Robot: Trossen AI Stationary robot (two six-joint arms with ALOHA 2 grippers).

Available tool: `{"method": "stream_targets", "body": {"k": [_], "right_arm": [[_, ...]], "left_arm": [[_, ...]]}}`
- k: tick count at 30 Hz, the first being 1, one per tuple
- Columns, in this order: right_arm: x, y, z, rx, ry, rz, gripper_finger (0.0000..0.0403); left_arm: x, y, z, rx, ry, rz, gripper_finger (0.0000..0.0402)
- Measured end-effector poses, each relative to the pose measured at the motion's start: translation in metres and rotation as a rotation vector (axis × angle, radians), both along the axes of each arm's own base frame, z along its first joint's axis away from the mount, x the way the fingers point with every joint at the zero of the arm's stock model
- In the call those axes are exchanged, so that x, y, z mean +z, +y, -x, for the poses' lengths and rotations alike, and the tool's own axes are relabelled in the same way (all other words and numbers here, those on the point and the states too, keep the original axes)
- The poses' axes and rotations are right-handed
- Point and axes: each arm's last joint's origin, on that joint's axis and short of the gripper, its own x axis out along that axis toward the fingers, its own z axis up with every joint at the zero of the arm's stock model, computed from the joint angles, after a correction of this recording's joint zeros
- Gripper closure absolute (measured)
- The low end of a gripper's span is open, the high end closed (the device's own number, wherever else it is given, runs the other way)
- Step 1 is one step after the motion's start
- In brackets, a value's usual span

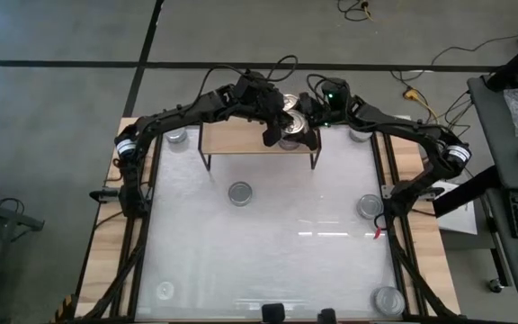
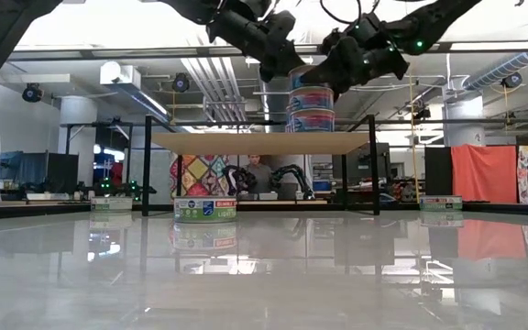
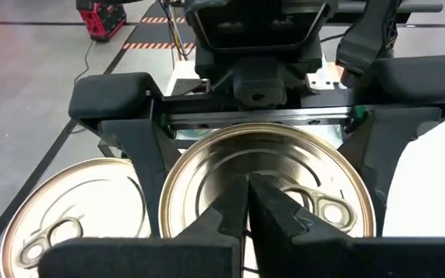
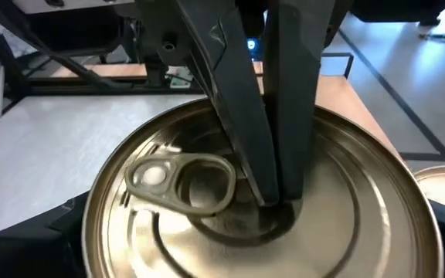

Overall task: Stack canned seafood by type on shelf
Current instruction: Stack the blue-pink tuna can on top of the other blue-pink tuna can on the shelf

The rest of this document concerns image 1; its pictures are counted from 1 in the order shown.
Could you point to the white paper sheet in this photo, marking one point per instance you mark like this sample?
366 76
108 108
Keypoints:
459 220

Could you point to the grey metal bracket plate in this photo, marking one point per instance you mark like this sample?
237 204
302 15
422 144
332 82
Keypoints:
388 191

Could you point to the black caster wheel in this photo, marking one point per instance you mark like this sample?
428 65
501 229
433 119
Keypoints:
495 285

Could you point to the black metal table frame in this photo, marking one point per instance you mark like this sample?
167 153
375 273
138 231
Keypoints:
378 157

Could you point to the yellow black hazard tape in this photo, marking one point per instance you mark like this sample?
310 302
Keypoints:
65 308

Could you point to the black diagonal beam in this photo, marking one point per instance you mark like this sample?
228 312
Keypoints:
470 191

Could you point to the clear round plastic disc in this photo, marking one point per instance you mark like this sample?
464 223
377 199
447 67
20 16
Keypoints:
165 291

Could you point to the grey desk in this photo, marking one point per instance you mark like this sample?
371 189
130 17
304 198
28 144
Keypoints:
493 135

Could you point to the grey metal stand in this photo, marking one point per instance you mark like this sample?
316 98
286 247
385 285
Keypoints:
16 219

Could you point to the silver lid green label can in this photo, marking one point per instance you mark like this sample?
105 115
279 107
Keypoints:
176 136
360 136
388 300
240 193
369 206

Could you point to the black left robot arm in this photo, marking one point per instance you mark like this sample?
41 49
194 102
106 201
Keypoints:
182 118

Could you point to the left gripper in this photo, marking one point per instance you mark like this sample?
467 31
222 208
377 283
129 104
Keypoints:
272 112

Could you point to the black stand pole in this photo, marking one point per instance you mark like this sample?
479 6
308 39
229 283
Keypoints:
511 67

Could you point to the wooden shelf black frame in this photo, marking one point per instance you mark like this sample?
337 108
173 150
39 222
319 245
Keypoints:
236 139

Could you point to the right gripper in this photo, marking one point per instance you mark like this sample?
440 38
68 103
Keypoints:
326 119

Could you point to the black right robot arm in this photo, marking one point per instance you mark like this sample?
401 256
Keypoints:
403 132

